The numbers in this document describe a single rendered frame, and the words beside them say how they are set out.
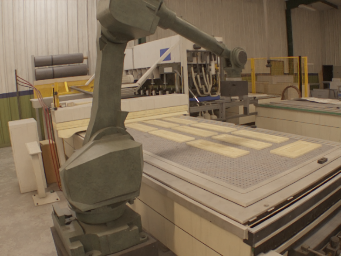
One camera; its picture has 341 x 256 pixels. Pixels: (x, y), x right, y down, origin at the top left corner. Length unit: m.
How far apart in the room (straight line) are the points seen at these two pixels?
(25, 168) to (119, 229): 2.83
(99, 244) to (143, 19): 1.39
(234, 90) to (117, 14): 1.22
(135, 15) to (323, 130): 4.61
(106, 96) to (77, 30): 6.66
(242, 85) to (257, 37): 10.57
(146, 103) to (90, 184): 2.95
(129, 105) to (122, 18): 2.73
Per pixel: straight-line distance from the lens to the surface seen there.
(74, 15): 8.66
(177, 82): 6.20
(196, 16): 10.70
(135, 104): 4.33
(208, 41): 2.24
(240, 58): 2.40
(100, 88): 1.96
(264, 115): 6.48
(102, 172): 1.60
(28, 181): 4.47
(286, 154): 2.35
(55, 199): 4.02
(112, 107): 1.97
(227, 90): 2.41
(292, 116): 6.03
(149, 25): 1.76
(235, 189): 1.70
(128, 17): 1.70
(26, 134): 4.31
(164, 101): 4.58
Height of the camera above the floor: 1.55
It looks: 11 degrees down
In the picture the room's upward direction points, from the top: 3 degrees counter-clockwise
